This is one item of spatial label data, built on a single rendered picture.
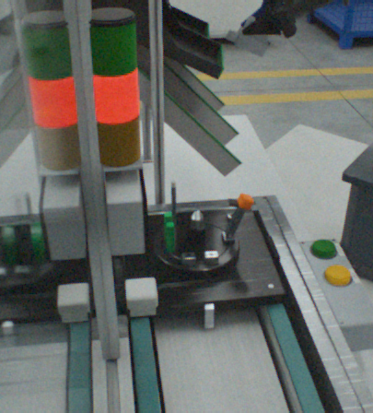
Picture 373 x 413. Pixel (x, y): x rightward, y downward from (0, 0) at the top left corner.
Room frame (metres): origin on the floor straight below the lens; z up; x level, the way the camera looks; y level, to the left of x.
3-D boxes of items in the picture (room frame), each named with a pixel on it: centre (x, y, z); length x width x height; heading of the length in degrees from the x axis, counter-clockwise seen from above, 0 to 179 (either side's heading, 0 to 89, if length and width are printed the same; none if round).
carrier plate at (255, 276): (0.77, -0.02, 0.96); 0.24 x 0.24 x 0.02; 8
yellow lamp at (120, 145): (0.57, 0.07, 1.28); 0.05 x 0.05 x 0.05
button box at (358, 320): (0.71, -0.25, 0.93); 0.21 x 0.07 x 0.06; 8
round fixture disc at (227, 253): (0.77, -0.02, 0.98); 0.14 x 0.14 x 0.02
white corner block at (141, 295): (0.66, 0.06, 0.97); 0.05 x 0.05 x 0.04; 8
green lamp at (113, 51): (0.57, 0.07, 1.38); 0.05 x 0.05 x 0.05
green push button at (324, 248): (0.78, -0.24, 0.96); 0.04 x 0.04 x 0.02
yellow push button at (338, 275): (0.71, -0.25, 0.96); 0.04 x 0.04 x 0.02
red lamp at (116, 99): (0.57, 0.07, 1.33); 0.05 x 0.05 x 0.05
